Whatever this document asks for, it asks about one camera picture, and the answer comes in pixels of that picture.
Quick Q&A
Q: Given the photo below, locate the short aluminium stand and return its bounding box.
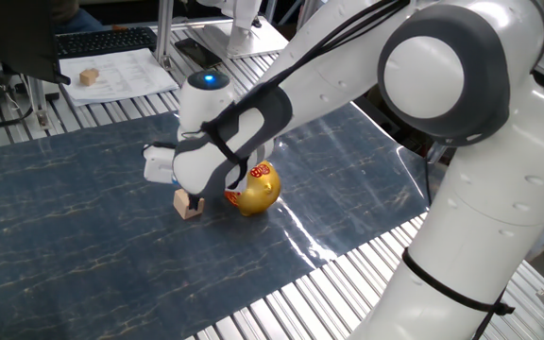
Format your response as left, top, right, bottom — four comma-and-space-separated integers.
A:
25, 75, 52, 131

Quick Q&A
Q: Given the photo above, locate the black computer monitor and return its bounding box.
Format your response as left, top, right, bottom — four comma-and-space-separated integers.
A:
0, 0, 73, 87

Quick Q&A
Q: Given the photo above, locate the gold piggy bank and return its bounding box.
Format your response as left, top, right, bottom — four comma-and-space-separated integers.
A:
223, 160, 282, 217

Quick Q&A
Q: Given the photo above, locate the aluminium frame post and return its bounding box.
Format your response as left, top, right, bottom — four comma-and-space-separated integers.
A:
153, 0, 177, 72

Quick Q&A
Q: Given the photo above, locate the person in blue jeans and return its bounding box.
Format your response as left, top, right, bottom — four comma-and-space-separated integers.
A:
49, 0, 108, 35

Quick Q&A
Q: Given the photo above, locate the black smartphone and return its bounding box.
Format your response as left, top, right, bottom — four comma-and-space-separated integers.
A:
173, 37, 224, 71

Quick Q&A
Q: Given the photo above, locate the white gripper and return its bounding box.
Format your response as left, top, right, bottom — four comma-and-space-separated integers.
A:
142, 144, 206, 212

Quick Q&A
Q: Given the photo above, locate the black keyboard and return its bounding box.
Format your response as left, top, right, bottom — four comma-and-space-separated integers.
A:
54, 25, 159, 60

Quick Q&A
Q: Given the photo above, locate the white robot with metal plate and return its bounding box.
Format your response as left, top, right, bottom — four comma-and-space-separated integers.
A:
203, 0, 290, 60

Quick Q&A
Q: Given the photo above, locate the white printed paper stack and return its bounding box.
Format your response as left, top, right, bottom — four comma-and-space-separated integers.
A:
58, 47, 180, 108

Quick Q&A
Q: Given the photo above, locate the long black arm cable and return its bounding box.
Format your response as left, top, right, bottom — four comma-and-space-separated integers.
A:
177, 0, 413, 143

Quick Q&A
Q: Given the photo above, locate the black velcro cable strap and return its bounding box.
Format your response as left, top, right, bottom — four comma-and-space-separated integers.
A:
400, 246, 517, 318
199, 120, 250, 191

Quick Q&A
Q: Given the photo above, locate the small wooden block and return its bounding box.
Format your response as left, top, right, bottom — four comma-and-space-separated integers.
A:
78, 67, 101, 88

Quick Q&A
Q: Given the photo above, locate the dark blue marble mat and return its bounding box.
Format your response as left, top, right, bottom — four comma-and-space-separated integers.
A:
0, 100, 436, 340

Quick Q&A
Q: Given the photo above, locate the light wooden cube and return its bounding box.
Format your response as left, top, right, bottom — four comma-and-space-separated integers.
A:
173, 188, 206, 221

